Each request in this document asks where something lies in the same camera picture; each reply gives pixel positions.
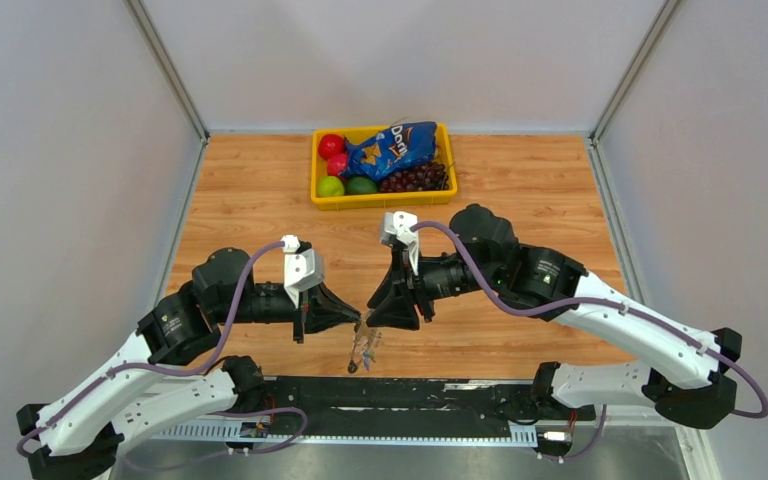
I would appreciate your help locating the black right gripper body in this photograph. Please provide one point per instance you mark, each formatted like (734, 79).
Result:
(433, 281)

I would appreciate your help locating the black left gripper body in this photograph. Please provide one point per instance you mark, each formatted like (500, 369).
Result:
(288, 312)

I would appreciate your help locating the silver metal key holder plate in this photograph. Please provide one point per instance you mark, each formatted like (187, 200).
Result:
(365, 341)

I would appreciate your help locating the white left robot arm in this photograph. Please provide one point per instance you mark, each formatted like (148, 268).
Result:
(172, 368)

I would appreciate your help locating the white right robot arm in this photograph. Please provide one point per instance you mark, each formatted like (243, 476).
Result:
(683, 373)

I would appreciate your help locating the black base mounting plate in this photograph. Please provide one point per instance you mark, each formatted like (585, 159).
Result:
(390, 406)

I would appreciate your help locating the yellow plastic bin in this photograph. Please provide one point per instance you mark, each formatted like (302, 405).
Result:
(356, 135)

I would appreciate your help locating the purple grape bunch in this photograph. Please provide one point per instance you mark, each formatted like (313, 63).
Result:
(429, 176)

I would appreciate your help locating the dark green lime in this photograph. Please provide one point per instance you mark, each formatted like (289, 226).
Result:
(361, 185)

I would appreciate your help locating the light green apple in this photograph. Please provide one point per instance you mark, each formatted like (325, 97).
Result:
(330, 186)

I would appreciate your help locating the blue Doritos chip bag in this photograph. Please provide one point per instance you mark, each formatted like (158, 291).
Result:
(396, 148)

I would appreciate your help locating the pink red apple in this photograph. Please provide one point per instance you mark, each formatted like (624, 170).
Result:
(337, 164)

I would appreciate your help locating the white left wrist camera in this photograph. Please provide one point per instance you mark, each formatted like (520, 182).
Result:
(304, 268)

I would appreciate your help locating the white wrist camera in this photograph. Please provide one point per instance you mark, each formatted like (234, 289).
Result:
(396, 229)
(304, 268)

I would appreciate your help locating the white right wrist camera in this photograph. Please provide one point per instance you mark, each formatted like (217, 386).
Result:
(396, 229)

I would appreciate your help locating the slotted aluminium cable duct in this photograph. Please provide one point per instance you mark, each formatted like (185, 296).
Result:
(212, 430)

